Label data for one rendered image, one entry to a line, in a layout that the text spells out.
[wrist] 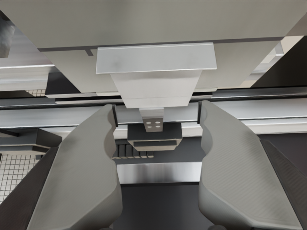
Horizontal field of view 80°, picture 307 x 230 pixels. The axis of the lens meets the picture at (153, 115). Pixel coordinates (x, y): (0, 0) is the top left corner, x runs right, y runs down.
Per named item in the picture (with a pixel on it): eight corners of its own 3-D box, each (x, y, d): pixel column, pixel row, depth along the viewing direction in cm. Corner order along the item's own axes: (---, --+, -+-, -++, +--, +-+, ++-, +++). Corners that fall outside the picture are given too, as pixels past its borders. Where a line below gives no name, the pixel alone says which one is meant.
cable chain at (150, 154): (153, 143, 58) (153, 156, 57) (153, 145, 64) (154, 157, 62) (36, 147, 59) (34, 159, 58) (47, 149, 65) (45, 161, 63)
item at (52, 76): (214, 65, 22) (217, 88, 21) (208, 77, 25) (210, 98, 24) (48, 72, 22) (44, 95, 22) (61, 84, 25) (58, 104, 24)
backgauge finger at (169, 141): (193, 94, 26) (196, 128, 25) (177, 132, 51) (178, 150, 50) (109, 97, 27) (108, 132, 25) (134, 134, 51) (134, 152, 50)
